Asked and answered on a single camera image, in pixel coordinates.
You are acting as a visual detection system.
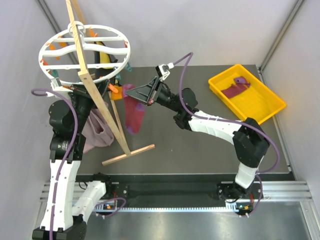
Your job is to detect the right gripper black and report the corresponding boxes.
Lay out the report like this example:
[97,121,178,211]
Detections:
[125,77,182,114]

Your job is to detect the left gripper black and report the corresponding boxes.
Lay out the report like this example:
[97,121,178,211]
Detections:
[68,79,109,133]

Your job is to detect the maroon orange striped sock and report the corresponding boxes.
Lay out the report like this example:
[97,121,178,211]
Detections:
[110,84,145,134]

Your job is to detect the pink sock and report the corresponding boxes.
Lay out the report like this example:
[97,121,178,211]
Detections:
[82,109,115,153]

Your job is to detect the wooden hanger stand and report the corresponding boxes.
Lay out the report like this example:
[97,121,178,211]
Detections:
[65,0,156,166]

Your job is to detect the white round clip hanger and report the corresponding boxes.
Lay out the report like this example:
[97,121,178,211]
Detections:
[38,21,132,83]

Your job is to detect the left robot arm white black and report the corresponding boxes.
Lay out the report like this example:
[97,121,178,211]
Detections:
[31,86,114,240]

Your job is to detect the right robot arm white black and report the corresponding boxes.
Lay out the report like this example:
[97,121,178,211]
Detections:
[125,77,270,200]

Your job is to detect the orange plastic clip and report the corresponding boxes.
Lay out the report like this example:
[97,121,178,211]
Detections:
[107,83,119,94]

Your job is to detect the black yellow sock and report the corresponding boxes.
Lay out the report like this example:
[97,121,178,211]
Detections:
[94,51,120,86]

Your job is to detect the maroon sock flat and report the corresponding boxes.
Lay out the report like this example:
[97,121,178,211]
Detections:
[221,83,248,99]

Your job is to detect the purple sock piece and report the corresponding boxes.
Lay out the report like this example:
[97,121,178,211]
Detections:
[234,76,251,88]

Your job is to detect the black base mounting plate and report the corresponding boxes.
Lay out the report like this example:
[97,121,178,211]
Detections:
[74,173,265,201]

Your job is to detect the yellow plastic tray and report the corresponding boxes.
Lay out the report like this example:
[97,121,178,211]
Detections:
[208,64,287,125]

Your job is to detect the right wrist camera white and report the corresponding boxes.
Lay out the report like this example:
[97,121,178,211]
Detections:
[155,62,175,82]

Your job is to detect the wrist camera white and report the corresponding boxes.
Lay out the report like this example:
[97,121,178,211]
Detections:
[155,62,175,82]
[45,77,73,98]

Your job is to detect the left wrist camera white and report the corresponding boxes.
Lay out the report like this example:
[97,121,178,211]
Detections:
[45,77,73,98]

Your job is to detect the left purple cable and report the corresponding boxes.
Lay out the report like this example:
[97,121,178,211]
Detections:
[30,88,127,240]

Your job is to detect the purple cable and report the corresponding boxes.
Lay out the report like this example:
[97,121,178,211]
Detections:
[173,51,281,218]
[30,88,127,240]

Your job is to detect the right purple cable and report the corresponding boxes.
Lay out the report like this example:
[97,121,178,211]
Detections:
[173,51,281,218]

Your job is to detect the grey slotted cable duct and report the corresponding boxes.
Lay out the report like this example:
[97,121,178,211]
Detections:
[96,201,251,213]

